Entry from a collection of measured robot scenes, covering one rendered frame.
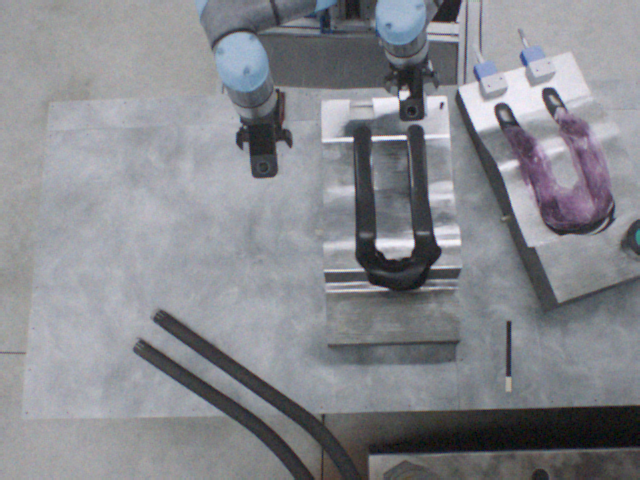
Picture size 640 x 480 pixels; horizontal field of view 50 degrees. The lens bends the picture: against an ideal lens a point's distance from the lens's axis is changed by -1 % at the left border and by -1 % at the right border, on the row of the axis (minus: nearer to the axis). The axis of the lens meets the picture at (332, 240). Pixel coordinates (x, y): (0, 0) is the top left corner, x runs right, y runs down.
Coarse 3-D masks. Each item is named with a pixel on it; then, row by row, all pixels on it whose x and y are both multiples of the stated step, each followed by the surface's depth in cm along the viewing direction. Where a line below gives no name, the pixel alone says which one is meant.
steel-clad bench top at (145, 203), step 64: (64, 128) 155; (128, 128) 154; (192, 128) 153; (320, 128) 152; (64, 192) 151; (128, 192) 150; (192, 192) 149; (256, 192) 149; (320, 192) 148; (64, 256) 147; (128, 256) 146; (192, 256) 146; (256, 256) 145; (320, 256) 145; (512, 256) 143; (64, 320) 143; (128, 320) 143; (192, 320) 142; (256, 320) 142; (320, 320) 141; (512, 320) 140; (576, 320) 139; (64, 384) 140; (128, 384) 139; (320, 384) 138; (384, 384) 137; (448, 384) 137; (512, 384) 136; (576, 384) 136
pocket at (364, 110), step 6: (360, 102) 145; (366, 102) 145; (372, 102) 145; (348, 108) 146; (354, 108) 146; (360, 108) 146; (366, 108) 146; (372, 108) 146; (348, 114) 144; (354, 114) 146; (360, 114) 146; (366, 114) 146; (372, 114) 145
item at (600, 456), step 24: (384, 456) 135; (432, 456) 135; (456, 456) 135; (480, 456) 135; (504, 456) 134; (528, 456) 134; (552, 456) 134; (576, 456) 134; (600, 456) 134; (624, 456) 133
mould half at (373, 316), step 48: (336, 144) 142; (384, 144) 141; (432, 144) 141; (336, 192) 139; (384, 192) 139; (432, 192) 138; (336, 240) 132; (384, 240) 131; (336, 288) 136; (384, 288) 136; (432, 288) 136; (336, 336) 134; (384, 336) 134; (432, 336) 133
